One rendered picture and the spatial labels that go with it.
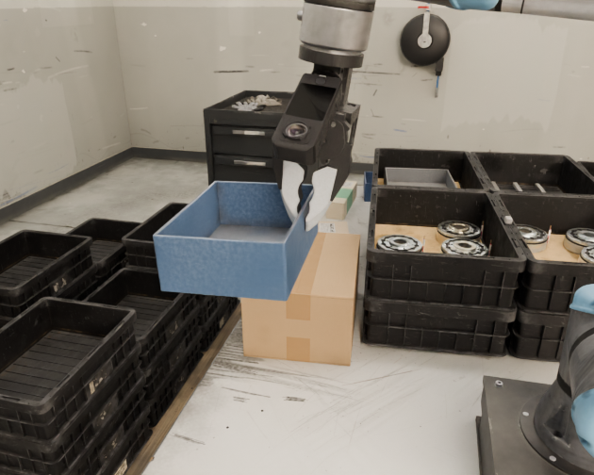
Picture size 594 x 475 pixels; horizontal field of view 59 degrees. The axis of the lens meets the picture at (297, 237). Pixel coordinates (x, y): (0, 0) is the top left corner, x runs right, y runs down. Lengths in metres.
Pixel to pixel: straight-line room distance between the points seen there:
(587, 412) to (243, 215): 0.49
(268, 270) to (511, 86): 4.01
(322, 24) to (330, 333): 0.65
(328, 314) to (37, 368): 0.85
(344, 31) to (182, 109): 4.45
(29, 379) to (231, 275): 1.03
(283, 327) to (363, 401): 0.21
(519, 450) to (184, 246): 0.54
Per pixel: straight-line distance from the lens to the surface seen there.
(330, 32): 0.57
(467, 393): 1.08
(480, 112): 4.50
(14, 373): 1.59
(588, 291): 0.78
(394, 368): 1.11
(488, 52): 4.44
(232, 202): 0.77
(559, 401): 0.84
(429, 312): 1.10
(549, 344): 1.19
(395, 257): 1.04
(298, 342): 1.08
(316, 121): 0.54
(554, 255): 1.37
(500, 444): 0.85
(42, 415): 1.32
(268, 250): 0.56
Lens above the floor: 1.37
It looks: 24 degrees down
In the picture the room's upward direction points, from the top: straight up
